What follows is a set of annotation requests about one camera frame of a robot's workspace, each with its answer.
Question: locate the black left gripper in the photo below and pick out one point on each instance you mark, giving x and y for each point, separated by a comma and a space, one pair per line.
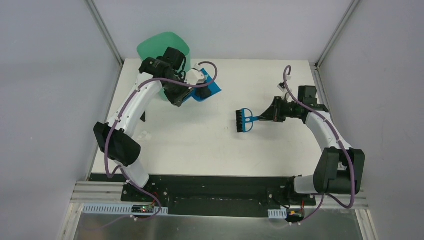
180, 97

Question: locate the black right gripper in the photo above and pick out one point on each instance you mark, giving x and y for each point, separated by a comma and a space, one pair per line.
272, 113

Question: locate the blue hand brush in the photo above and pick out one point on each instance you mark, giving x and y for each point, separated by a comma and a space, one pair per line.
245, 120

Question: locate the blue plastic dustpan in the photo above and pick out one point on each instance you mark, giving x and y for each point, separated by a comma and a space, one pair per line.
201, 85

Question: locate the black paper scrap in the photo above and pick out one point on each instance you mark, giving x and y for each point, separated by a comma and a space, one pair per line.
143, 117
203, 93

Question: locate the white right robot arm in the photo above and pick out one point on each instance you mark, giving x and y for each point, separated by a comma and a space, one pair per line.
340, 167

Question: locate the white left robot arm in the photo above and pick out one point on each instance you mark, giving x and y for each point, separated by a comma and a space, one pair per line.
115, 136

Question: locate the green plastic bin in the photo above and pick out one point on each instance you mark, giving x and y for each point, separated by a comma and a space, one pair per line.
156, 46

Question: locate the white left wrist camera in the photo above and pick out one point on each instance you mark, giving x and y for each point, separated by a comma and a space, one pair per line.
195, 76

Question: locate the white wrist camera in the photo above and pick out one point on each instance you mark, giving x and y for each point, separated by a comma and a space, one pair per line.
283, 86
195, 76

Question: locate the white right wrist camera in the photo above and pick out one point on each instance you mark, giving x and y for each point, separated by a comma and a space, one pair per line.
283, 86

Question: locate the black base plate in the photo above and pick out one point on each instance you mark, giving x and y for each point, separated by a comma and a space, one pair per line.
219, 196

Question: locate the aluminium frame rail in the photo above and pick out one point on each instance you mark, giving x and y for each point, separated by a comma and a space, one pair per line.
111, 193

